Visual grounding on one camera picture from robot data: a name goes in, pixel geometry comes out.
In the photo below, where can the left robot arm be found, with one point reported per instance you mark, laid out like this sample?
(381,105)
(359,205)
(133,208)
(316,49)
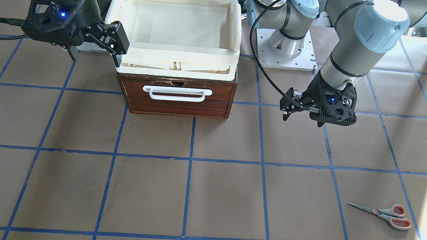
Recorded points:
(367,29)

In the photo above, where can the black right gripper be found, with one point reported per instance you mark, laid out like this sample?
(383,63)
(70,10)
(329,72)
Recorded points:
(87,15)

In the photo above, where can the grey scissors orange handles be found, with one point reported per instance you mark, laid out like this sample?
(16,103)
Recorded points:
(393,216)

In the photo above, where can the white plastic tray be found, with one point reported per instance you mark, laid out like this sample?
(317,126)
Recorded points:
(197,39)

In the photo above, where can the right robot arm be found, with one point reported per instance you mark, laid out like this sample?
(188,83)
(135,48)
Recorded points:
(68,23)

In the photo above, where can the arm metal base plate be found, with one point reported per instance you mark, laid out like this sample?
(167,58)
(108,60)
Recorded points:
(277,51)
(91,47)

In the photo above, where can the dark wooden drawer cabinet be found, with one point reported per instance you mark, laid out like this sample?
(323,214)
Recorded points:
(176,95)

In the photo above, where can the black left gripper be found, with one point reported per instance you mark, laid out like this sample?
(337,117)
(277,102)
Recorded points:
(314,92)

